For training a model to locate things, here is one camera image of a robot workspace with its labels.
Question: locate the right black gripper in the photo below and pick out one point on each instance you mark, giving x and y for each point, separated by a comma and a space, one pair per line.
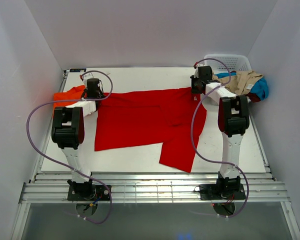
193, 79

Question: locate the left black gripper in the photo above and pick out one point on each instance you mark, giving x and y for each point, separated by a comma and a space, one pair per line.
101, 94

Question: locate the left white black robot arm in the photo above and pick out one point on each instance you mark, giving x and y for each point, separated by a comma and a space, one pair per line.
68, 130

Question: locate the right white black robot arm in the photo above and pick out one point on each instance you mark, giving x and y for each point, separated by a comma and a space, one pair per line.
233, 121

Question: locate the white plastic laundry basket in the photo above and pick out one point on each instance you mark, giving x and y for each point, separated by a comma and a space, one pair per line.
233, 62

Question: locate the folded orange t shirt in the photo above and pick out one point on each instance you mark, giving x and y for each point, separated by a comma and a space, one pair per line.
69, 97

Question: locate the blue label sticker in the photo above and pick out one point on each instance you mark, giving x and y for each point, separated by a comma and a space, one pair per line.
77, 70

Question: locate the beige t shirt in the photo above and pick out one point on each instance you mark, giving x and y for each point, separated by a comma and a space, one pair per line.
241, 82

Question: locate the dark red t shirt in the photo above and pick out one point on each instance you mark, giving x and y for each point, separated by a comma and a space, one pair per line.
253, 97

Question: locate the blue t shirt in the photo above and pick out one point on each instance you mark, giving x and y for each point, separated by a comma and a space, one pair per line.
260, 88

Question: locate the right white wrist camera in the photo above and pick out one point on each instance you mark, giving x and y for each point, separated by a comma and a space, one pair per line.
199, 70

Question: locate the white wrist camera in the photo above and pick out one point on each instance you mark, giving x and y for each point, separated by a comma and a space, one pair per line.
84, 78
199, 70

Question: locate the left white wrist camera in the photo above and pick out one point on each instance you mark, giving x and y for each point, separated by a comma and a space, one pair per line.
84, 78

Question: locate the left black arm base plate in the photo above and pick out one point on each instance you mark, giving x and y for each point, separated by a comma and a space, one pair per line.
89, 193

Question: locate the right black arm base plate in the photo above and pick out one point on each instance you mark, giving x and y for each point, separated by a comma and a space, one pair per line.
210, 192

